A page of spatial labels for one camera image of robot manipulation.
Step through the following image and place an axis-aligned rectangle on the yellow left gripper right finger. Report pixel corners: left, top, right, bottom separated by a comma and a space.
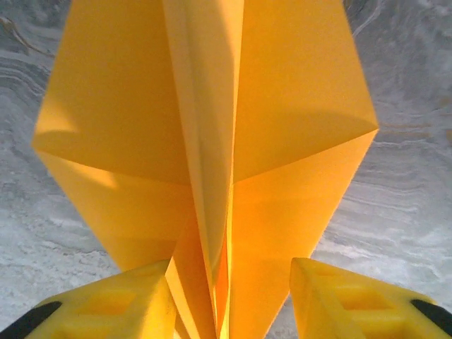
290, 256, 452, 339

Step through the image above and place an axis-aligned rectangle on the orange paper sheet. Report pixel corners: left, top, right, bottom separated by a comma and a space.
30, 0, 379, 339

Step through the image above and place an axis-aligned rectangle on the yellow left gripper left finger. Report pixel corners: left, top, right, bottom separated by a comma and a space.
0, 259, 177, 339

